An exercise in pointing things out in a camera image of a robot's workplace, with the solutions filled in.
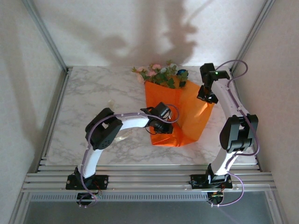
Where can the orange wrapping paper sheet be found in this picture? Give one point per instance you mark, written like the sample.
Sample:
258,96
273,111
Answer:
191,116

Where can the cream ribbon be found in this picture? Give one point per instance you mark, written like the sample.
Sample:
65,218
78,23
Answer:
126,135

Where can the artificial flower bunch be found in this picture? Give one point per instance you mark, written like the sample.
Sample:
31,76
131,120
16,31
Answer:
161,77

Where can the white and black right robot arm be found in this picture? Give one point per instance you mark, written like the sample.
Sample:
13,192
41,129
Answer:
226,98

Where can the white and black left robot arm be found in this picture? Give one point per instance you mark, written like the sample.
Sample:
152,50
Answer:
92,161

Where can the wide aluminium extrusion beam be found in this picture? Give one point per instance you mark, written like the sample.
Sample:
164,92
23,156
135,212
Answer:
144,180

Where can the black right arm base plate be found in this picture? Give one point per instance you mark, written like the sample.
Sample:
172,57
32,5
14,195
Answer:
197,182

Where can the aluminium frame post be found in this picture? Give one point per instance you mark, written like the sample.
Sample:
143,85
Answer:
252,35
46,35

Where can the aluminium side rail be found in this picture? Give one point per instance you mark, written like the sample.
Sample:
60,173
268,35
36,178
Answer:
255,161
54,116

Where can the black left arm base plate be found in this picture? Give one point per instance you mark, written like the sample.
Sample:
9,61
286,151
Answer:
102,182

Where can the aluminium lower frame leg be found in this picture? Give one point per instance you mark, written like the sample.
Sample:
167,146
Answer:
18,210
276,210

